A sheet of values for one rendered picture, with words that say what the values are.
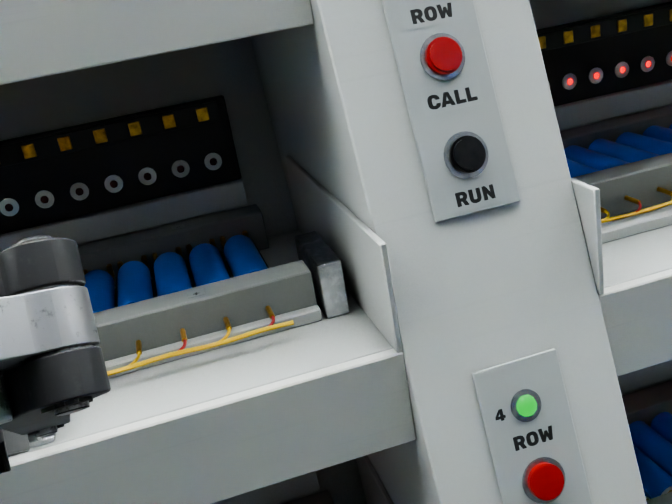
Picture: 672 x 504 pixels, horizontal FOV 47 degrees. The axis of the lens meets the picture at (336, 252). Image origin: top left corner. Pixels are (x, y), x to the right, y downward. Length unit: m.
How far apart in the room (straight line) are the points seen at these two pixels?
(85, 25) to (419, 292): 0.18
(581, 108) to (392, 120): 0.25
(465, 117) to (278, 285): 0.12
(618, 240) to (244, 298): 0.20
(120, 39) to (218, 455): 0.18
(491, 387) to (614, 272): 0.09
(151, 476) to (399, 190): 0.16
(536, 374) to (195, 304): 0.16
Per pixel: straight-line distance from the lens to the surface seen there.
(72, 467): 0.33
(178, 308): 0.36
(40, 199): 0.49
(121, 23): 0.34
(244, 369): 0.34
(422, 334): 0.33
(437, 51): 0.34
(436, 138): 0.33
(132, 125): 0.48
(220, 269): 0.41
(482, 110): 0.34
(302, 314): 0.36
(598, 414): 0.37
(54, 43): 0.34
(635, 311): 0.38
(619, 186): 0.45
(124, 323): 0.36
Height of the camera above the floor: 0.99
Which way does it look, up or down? 2 degrees down
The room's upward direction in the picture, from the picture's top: 14 degrees counter-clockwise
